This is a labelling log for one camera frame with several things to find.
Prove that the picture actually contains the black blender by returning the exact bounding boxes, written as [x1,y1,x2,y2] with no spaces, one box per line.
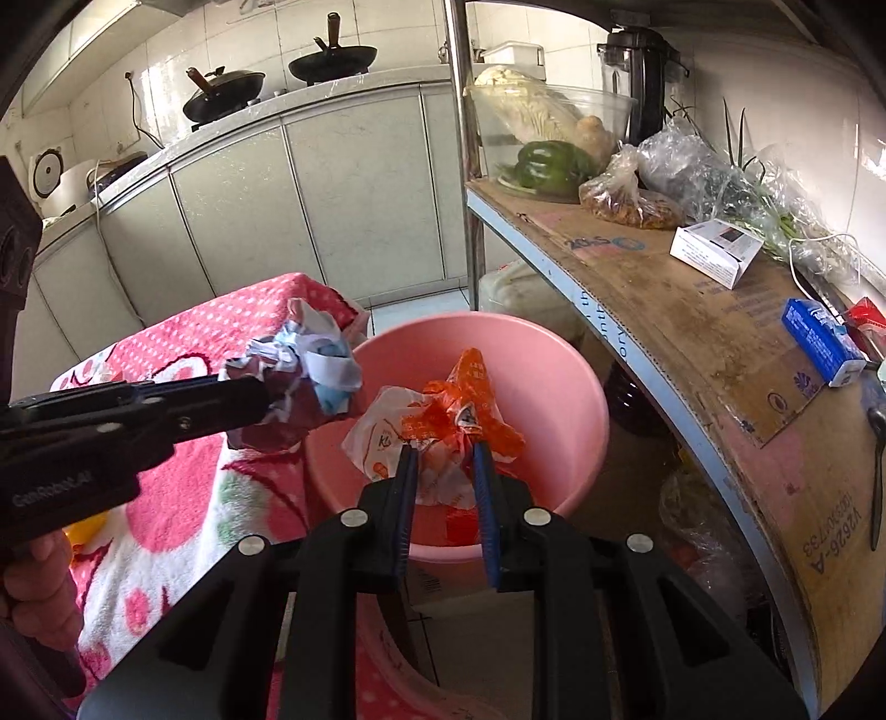
[596,27,689,146]

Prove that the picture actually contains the person's left hand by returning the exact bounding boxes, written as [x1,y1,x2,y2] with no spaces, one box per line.
[2,529,83,652]

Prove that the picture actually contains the pink polka dot towel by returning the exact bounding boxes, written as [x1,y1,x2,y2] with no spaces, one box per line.
[51,273,368,687]

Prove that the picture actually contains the red packet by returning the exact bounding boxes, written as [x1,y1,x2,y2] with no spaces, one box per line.
[846,297,886,362]

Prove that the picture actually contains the black wok with lid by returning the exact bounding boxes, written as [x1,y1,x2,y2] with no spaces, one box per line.
[183,66,266,126]

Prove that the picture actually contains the metal shelf rack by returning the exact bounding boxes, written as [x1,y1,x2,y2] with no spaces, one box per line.
[441,0,886,714]

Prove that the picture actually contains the black spoon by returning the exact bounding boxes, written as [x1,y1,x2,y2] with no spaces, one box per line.
[867,407,886,552]

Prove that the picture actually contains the napa cabbage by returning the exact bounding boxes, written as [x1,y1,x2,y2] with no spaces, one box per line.
[470,66,580,144]

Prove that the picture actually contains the white blue paper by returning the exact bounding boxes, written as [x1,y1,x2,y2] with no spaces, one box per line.
[221,299,362,453]

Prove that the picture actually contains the potato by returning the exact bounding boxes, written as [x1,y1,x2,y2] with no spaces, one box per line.
[574,116,617,167]

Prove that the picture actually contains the white cable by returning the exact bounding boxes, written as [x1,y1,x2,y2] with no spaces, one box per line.
[787,231,886,306]

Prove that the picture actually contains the clear glass bowl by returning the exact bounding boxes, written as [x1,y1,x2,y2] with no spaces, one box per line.
[470,83,635,204]

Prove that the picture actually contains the black wok with handle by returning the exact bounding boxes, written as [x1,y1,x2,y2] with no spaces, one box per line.
[289,12,377,85]

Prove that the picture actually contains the bag of brown nuts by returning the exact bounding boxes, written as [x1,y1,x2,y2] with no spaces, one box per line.
[578,146,685,231]

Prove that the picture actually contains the blue tissue pack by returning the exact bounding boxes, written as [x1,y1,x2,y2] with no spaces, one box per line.
[782,299,868,388]

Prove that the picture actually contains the orange white plastic wrapper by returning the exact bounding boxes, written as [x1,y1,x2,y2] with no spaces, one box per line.
[341,348,526,512]

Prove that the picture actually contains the pink plastic basin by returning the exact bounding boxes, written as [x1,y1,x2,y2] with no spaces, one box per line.
[303,312,610,576]

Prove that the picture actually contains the green bell pepper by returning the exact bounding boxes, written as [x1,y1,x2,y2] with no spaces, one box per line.
[513,140,601,203]

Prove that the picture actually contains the small white box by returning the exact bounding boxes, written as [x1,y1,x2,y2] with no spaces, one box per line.
[670,219,763,290]

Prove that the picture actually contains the grey kitchen cabinets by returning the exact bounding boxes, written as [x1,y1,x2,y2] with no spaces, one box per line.
[12,78,467,396]

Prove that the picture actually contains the white rice cooker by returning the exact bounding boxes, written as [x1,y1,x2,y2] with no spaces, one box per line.
[27,146,96,219]

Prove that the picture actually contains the clear bag with scallions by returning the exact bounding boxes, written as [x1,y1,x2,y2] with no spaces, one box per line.
[638,111,875,284]

